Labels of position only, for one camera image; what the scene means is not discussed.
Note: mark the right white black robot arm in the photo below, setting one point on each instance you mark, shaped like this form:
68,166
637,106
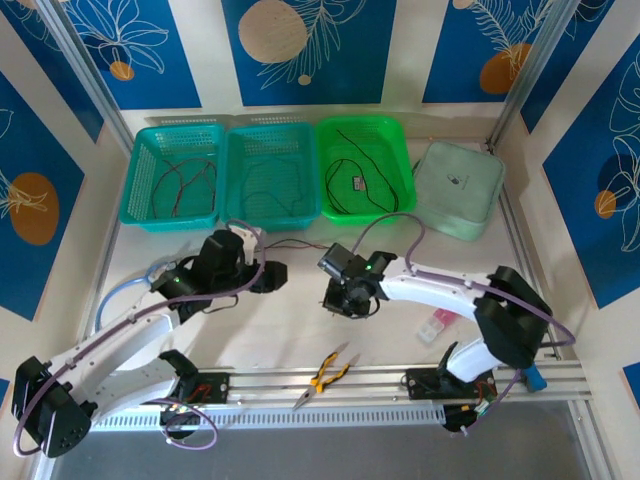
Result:
430,292

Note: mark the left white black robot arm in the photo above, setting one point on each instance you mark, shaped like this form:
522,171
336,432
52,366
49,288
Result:
120,340

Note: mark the clear plastic box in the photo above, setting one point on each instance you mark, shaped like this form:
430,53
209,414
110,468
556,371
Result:
431,331

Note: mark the yellow black pliers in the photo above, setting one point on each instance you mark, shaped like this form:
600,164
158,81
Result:
322,377

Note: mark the small printed card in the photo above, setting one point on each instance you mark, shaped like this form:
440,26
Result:
358,183

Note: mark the teal plastic basket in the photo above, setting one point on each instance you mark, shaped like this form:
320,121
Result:
170,145
272,145

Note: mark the green plastic basket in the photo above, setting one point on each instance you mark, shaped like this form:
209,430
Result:
367,145

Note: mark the grey perforated strip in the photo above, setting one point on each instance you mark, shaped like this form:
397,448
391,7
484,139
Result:
190,120

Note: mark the blue clamp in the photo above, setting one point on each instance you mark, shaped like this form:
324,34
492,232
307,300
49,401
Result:
535,380

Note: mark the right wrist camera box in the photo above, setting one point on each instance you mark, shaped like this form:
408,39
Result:
335,259

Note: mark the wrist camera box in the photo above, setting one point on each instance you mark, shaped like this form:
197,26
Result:
335,259
252,237

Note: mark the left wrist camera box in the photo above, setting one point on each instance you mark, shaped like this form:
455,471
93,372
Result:
252,237

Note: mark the aluminium rail frame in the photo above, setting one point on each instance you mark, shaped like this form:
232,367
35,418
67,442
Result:
270,384

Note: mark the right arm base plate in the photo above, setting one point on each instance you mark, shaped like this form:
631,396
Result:
420,385

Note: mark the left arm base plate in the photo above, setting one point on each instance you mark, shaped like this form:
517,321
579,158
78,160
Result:
215,387

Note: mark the black controller mount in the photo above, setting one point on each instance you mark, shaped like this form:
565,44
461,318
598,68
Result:
180,425
462,417

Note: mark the aluminium frame post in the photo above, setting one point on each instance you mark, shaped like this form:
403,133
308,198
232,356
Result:
532,65
82,65

